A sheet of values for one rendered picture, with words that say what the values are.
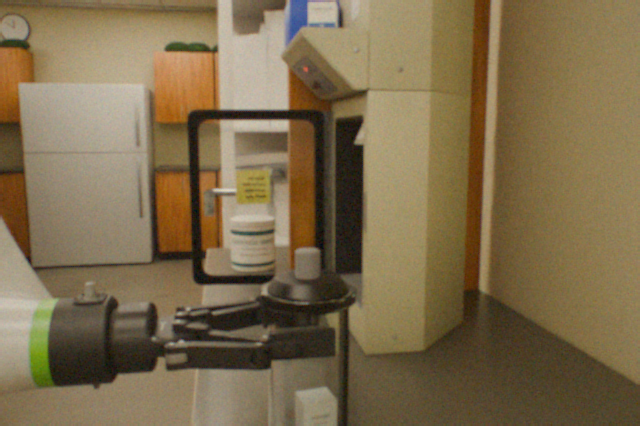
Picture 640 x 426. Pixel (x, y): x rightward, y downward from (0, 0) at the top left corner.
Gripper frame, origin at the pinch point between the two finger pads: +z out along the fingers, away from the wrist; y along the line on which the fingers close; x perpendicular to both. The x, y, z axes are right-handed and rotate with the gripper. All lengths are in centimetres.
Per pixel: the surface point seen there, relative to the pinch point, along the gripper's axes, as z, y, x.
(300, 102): 9, 71, -29
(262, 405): -4.1, 17.7, 18.1
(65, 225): -167, 519, 70
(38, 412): -101, 212, 112
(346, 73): 11.8, 33.6, -31.5
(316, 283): 0.8, -3.2, -6.0
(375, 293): 17.3, 33.6, 6.7
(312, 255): 0.6, -1.3, -8.6
